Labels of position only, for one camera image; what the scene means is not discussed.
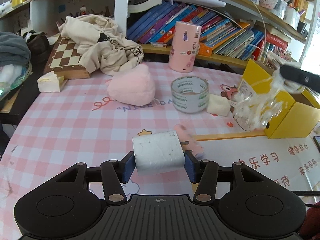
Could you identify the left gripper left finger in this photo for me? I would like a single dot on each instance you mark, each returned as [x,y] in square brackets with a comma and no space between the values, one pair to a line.
[114,173]

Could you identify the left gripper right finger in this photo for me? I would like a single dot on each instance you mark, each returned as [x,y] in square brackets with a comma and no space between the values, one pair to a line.
[204,173]

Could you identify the white power adapter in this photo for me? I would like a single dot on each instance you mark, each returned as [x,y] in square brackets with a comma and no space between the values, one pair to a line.
[158,153]

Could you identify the pearl lace hair accessory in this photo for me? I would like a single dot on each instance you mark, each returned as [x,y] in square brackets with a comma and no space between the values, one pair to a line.
[254,111]

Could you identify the pink tube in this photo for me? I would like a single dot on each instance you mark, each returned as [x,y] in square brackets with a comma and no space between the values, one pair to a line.
[188,143]

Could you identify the yellow cardboard box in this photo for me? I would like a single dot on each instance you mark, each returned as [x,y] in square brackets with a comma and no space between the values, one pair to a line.
[301,115]

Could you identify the black smartphone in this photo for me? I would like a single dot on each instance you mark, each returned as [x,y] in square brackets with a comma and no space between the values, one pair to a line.
[316,139]

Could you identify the pink checkered desk mat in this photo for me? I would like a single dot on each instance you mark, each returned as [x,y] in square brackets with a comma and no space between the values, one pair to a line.
[81,124]

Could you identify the white sponge block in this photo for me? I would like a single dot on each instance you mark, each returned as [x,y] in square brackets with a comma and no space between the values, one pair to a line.
[218,105]

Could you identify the clear tape roll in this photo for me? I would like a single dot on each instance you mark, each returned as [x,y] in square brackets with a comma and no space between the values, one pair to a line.
[190,94]

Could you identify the pink plush toy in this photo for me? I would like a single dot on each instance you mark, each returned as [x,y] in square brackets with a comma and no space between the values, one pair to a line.
[134,87]

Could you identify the orange white small box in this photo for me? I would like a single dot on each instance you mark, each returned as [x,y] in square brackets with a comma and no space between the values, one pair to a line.
[205,50]

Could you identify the small white paper box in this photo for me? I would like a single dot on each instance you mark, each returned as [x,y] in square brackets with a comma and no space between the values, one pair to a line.
[50,82]

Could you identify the wooden chess board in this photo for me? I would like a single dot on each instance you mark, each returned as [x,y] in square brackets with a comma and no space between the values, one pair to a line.
[64,60]

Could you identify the beige hoodie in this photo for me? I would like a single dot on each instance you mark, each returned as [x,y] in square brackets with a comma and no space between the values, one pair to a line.
[100,44]

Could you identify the pink cylindrical container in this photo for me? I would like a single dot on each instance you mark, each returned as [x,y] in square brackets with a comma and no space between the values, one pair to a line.
[184,47]

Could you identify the grey folded cloth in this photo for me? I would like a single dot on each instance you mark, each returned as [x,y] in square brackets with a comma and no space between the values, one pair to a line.
[13,50]

